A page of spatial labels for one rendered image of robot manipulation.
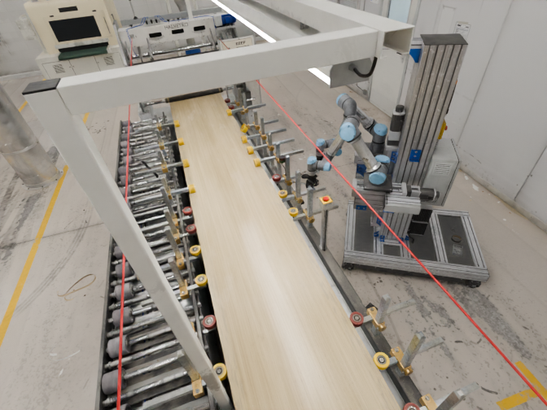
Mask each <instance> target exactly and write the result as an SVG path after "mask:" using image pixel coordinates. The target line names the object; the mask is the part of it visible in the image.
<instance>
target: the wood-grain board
mask: <svg viewBox="0 0 547 410"><path fill-rule="evenodd" d="M170 108H171V112H172V116H173V122H174V121H175V120H178V121H179V123H180V127H175V125H174V127H175V131H176V135H177V138H181V137H182V138H183V141H184V144H185V145H181V146H180V145H179V143H178V146H179V150H180V154H181V158H182V160H183V159H188V161H189V162H190V167H186V168H184V165H183V169H184V173H185V177H186V184H187V187H188V185H191V184H194V185H195V190H196V192H195V193H192V194H191V193H190V191H189V195H190V202H191V206H192V211H193V214H194V218H195V225H196V229H197V234H198V237H199V244H200V248H201V252H202V256H203V263H204V267H205V271H206V275H207V279H208V286H209V289H210V294H211V298H212V305H213V309H214V312H215V317H216V321H217V328H218V332H219V335H220V340H221V346H222V350H223V354H224V358H225V365H226V369H227V373H228V377H229V381H230V388H231V392H232V396H233V400H234V407H235V410H401V408H400V406H399V404H398V403H397V402H396V399H395V397H394V396H393V394H392V392H391V391H390V389H389V387H388V385H387V383H386V382H385V380H384V379H383V376H382V374H381V373H380V372H379V369H378V368H377V366H376V364H375V362H374V361H373V359H372V357H371V356H370V353H369V352H368V351H367V349H366V347H365V345H364V343H363V342H362V340H361V338H360V336H359V334H358V333H357V331H356V329H355V328H354V326H353V324H352V322H351V321H350V319H349V317H348V315H347V313H346V312H345V311H344V308H343V306H342V305H341V303H340V301H339V300H338V298H337V296H336V295H335V292H334V291H333V290H332V288H331V286H330V284H329V282H328V281H327V279H326V277H325V275H324V273H323V272H322V270H321V268H320V267H319V265H318V263H317V261H316V260H315V258H314V256H313V254H312V252H311V251H310V250H309V247H308V245H307V244H306V242H305V240H304V239H303V237H302V235H301V233H300V231H299V230H298V228H297V227H296V225H295V222H294V221H293V220H292V218H291V216H290V214H289V212H288V210H287V209H286V207H285V205H284V204H283V202H282V200H281V199H280V197H279V195H278V193H277V191H276V190H275V189H274V186H273V184H272V183H271V181H270V179H269V178H268V176H267V174H266V172H265V170H264V169H263V167H262V166H259V167H255V165H254V162H253V160H254V159H257V157H256V155H255V153H254V154H250V155H249V154H248V153H247V147H249V146H250V144H249V143H248V142H246V143H242V141H241V136H244V134H243V132H241V131H240V127H239V126H238V123H237V121H236V120H235V118H234V116H233V115H232V116H227V113H226V110H228V109H229V108H228V106H227V104H226V103H225V100H224V99H223V97H222V96H217V97H213V98H206V99H201V100H197V101H193V102H185V103H181V104H177V105H172V106H170Z"/></svg>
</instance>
